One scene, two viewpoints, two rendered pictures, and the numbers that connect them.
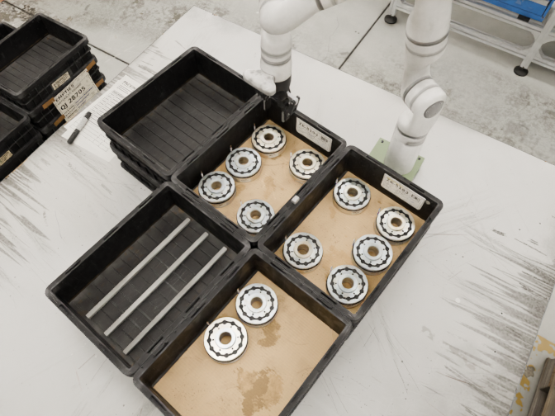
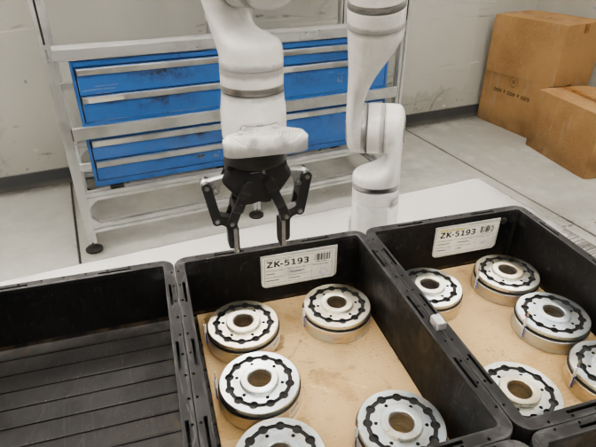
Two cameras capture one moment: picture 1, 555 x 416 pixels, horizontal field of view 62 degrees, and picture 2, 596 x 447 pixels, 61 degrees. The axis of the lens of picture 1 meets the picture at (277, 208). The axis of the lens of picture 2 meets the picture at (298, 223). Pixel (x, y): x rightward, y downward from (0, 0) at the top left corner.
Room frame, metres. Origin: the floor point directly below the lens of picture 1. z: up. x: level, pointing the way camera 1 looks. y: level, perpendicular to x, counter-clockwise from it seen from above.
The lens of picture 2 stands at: (0.46, 0.44, 1.35)
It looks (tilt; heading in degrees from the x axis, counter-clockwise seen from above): 31 degrees down; 304
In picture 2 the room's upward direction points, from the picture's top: straight up
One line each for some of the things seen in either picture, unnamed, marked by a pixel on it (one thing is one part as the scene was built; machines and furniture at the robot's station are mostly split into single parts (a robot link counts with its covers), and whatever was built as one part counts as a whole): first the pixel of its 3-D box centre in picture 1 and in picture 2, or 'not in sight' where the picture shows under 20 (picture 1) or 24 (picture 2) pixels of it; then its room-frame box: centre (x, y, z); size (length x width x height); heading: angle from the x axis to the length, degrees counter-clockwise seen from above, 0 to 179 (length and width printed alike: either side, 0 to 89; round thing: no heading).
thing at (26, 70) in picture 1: (51, 89); not in sight; (1.49, 1.03, 0.37); 0.40 x 0.30 x 0.45; 147
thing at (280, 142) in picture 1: (268, 138); (243, 324); (0.83, 0.03, 0.86); 0.10 x 0.10 x 0.01
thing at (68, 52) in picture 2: not in sight; (246, 38); (1.99, -1.43, 0.91); 1.70 x 0.10 x 0.05; 58
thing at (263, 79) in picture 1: (271, 65); (256, 112); (0.80, 0.01, 1.18); 0.11 x 0.09 x 0.06; 140
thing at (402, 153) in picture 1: (405, 145); (373, 223); (0.82, -0.38, 0.83); 0.09 x 0.09 x 0.17; 69
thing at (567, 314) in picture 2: (372, 251); (552, 311); (0.47, -0.24, 0.86); 0.05 x 0.05 x 0.01
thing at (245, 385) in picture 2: (243, 161); (259, 379); (0.75, 0.10, 0.86); 0.05 x 0.05 x 0.01
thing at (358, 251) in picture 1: (372, 252); (552, 314); (0.47, -0.24, 0.86); 0.10 x 0.10 x 0.01
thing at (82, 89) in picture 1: (76, 95); not in sight; (1.42, 0.89, 0.41); 0.31 x 0.02 x 0.16; 147
